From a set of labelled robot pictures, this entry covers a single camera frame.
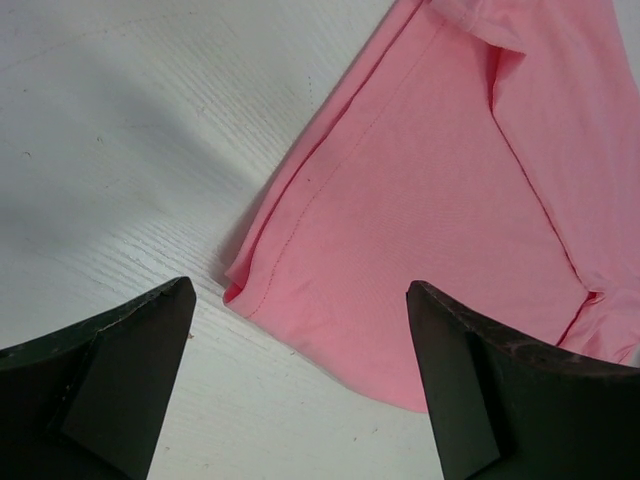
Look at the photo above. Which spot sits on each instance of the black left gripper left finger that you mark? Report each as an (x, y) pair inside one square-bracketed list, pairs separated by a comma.
[(88, 401)]

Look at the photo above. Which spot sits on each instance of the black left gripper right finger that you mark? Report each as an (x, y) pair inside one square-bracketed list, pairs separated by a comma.
[(504, 405)]

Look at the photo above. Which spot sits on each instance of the pink t-shirt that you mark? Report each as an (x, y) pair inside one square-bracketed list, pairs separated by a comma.
[(489, 148)]

